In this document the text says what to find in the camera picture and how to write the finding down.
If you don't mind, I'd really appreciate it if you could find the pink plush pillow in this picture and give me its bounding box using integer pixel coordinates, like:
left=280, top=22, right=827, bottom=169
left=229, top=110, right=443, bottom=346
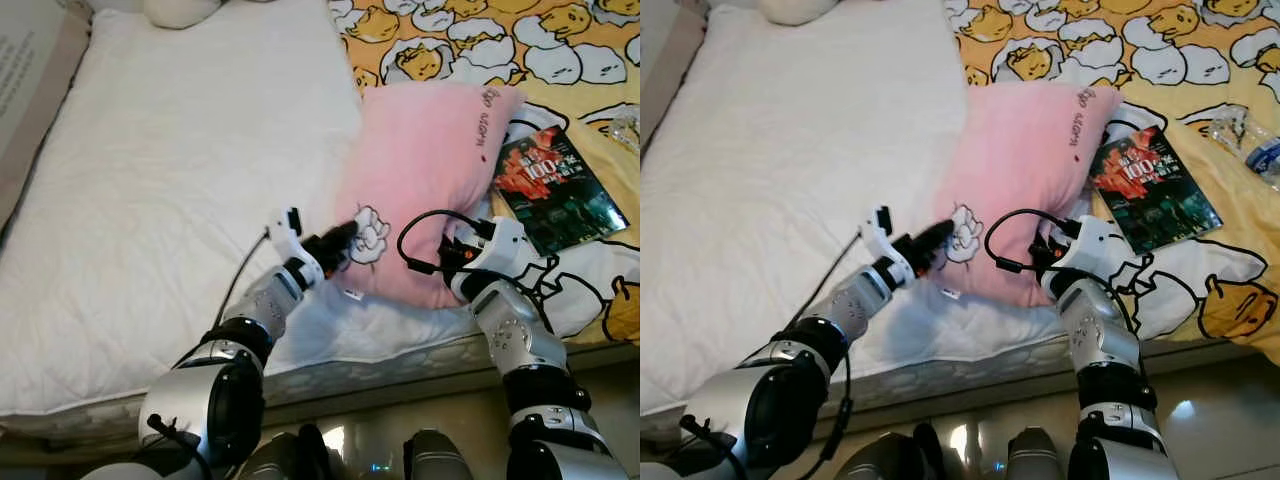
left=330, top=83, right=526, bottom=309
left=930, top=83, right=1123, bottom=306

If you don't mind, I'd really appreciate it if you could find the dark book with red cover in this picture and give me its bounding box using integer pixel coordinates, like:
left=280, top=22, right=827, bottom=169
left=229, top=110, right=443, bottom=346
left=1090, top=125, right=1223, bottom=254
left=492, top=125, right=631, bottom=256

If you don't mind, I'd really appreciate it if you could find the yellow cartoon print blanket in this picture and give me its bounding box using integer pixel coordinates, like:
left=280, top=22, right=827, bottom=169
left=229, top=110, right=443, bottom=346
left=945, top=0, right=1280, bottom=346
left=328, top=0, right=641, bottom=346

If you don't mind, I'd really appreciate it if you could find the white quilted mattress pad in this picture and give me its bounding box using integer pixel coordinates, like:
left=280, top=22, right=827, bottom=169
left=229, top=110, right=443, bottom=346
left=640, top=5, right=1076, bottom=413
left=0, top=8, right=481, bottom=416

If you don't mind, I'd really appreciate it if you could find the silver left robot leg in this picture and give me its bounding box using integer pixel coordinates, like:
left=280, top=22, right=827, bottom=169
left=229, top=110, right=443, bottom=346
left=240, top=425, right=333, bottom=480
left=835, top=425, right=943, bottom=480

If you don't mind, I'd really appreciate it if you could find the clear plastic water bottle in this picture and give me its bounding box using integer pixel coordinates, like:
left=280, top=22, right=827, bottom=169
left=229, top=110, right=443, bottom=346
left=1205, top=103, right=1280, bottom=191
left=608, top=105, right=641, bottom=153

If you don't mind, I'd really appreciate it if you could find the cream plush toy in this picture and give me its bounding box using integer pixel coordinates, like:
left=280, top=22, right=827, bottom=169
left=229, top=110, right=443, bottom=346
left=757, top=0, right=841, bottom=26
left=143, top=0, right=223, bottom=29

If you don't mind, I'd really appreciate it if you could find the grey printed headboard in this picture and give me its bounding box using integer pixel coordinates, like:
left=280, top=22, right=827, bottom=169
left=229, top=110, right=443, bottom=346
left=640, top=5, right=709, bottom=151
left=0, top=0, right=93, bottom=226

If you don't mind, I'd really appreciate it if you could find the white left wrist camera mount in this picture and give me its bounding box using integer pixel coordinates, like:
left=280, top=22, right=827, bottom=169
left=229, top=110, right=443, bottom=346
left=266, top=207, right=323, bottom=291
left=862, top=205, right=917, bottom=291

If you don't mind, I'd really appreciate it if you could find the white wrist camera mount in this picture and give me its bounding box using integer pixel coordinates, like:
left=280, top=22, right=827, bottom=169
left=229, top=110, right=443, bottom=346
left=1040, top=215, right=1137, bottom=301
left=862, top=205, right=917, bottom=291
left=266, top=207, right=323, bottom=291
left=450, top=215, right=547, bottom=301

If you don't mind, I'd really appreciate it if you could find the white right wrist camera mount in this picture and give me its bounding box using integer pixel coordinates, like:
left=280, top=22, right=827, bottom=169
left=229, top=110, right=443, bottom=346
left=450, top=215, right=547, bottom=301
left=1040, top=215, right=1137, bottom=301

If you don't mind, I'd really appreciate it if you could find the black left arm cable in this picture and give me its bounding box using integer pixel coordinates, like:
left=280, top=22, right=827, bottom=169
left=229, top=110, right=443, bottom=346
left=790, top=228, right=867, bottom=331
left=215, top=228, right=273, bottom=331

